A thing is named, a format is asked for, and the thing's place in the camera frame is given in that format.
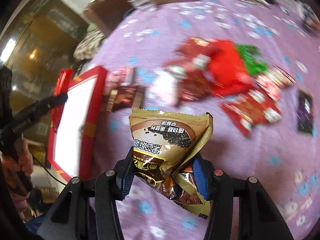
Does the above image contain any small red candy packet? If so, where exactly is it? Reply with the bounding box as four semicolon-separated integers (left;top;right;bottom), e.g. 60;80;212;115
106;86;145;112

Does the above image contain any green snack packet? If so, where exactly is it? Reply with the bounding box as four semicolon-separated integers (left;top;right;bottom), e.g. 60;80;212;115
236;44;268;76

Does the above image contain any dark red snack packet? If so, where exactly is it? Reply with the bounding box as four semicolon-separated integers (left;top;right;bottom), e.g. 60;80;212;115
150;36;218;106

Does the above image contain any purple floral tablecloth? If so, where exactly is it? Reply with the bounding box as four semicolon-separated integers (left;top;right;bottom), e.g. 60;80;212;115
92;0;319;239

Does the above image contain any gold brown sesame snack packet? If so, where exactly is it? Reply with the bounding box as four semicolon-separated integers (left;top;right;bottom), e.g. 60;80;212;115
129;108;214;219

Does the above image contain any brown armchair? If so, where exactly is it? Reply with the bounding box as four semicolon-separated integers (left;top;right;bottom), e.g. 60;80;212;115
82;0;132;37

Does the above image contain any plain red snack packet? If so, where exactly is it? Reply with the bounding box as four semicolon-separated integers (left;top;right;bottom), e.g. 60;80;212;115
208;40;253;98

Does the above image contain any dark purple snack packet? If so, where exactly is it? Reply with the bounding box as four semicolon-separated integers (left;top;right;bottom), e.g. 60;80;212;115
297;89;313;135

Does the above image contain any red tray box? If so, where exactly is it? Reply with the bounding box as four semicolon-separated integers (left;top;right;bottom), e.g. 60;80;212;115
47;66;107;181

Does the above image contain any red white patterned snack packet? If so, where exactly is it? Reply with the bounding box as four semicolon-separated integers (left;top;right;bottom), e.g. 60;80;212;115
255;65;296;101

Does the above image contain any red floral snack packet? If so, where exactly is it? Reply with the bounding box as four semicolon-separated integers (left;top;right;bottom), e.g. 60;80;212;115
220;88;281;137

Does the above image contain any pink snack packet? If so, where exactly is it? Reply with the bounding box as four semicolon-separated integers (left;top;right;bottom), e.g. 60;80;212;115
104;66;136;95

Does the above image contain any dark wooden cabinet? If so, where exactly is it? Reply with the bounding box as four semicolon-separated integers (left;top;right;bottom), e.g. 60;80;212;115
0;0;89;156

